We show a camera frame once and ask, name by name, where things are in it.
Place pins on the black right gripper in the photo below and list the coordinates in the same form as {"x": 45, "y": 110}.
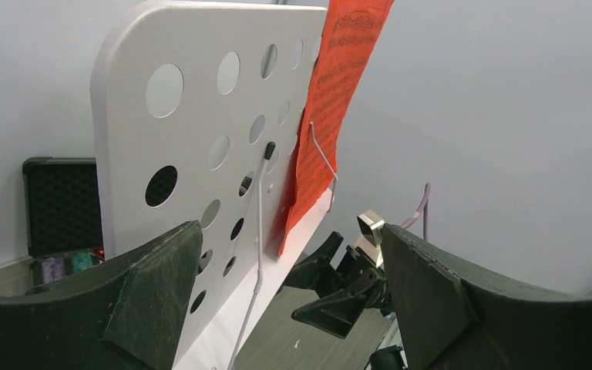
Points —
{"x": 343, "y": 294}

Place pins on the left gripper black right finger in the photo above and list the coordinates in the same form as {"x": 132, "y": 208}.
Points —
{"x": 454, "y": 314}

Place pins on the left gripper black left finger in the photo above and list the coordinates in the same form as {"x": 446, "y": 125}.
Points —
{"x": 125, "y": 313}

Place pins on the lilac tripod music stand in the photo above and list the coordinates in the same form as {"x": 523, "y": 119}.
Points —
{"x": 196, "y": 112}

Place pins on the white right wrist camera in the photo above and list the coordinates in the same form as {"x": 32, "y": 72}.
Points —
{"x": 370, "y": 225}

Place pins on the black poker chip case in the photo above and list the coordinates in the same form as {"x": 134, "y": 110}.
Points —
{"x": 63, "y": 219}

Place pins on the black microphone plain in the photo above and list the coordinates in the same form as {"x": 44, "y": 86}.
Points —
{"x": 388, "y": 358}

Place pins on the red sheet music right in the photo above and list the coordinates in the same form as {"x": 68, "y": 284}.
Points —
{"x": 340, "y": 50}

